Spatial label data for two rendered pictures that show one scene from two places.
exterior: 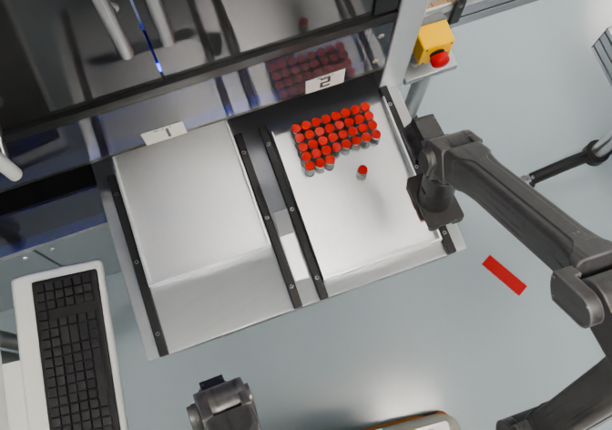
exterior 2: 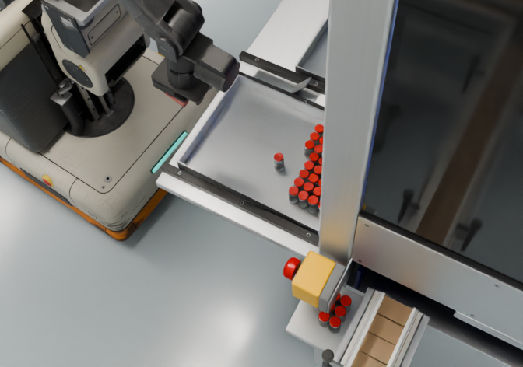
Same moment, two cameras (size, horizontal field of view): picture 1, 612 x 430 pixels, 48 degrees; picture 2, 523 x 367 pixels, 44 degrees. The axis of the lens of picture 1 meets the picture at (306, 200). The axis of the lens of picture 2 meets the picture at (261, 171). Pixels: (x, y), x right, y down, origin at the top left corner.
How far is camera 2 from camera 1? 116 cm
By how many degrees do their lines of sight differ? 43
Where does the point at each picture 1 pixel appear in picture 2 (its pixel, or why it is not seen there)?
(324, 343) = not seen: hidden behind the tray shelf
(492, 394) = (95, 291)
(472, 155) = not seen: outside the picture
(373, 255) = (219, 124)
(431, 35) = (315, 267)
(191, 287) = (321, 18)
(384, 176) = (261, 181)
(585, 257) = not seen: outside the picture
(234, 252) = (315, 54)
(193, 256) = not seen: hidden behind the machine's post
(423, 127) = (221, 54)
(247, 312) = (272, 32)
